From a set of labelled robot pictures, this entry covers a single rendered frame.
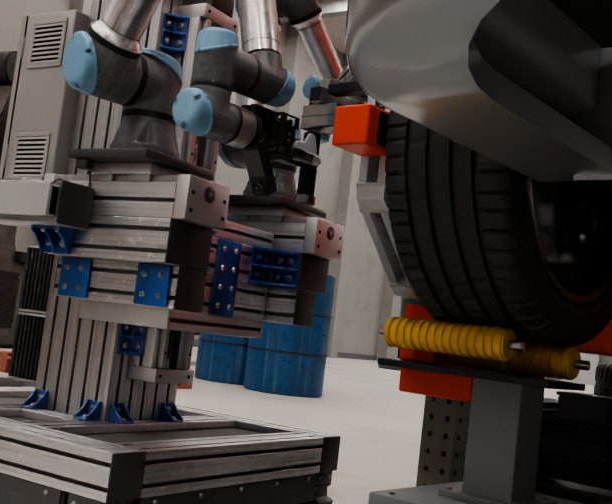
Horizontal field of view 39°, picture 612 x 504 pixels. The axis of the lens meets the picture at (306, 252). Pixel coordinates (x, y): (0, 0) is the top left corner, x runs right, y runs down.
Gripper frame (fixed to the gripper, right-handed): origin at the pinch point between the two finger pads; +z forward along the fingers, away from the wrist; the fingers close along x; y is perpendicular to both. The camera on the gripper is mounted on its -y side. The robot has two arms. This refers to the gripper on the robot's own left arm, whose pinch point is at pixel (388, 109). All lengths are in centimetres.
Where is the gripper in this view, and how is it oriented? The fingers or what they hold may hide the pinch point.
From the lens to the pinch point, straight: 286.8
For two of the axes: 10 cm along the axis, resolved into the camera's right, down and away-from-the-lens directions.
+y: -2.1, 9.8, 0.1
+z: 7.2, 1.5, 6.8
